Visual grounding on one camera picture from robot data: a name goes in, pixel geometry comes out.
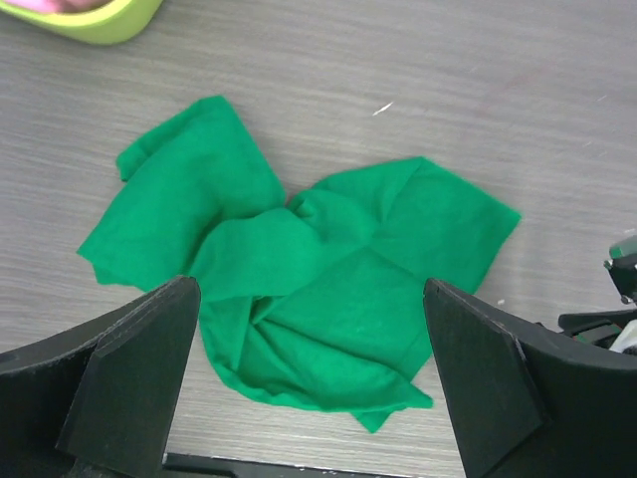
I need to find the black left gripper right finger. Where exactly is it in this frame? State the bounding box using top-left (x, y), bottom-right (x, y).
top-left (424, 279), bottom-right (636, 477)

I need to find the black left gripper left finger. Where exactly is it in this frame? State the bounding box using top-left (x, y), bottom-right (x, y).
top-left (1, 277), bottom-right (200, 477)

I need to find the green t shirt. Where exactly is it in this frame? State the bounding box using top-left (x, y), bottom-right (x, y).
top-left (79, 96), bottom-right (521, 432)

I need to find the lime green plastic basin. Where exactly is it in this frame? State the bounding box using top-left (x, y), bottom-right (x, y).
top-left (1, 0), bottom-right (162, 46)

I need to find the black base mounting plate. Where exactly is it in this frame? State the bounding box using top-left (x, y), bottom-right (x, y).
top-left (158, 452), bottom-right (394, 478)

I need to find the pink t shirt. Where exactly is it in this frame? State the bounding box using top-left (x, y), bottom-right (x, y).
top-left (7, 0), bottom-right (107, 14)

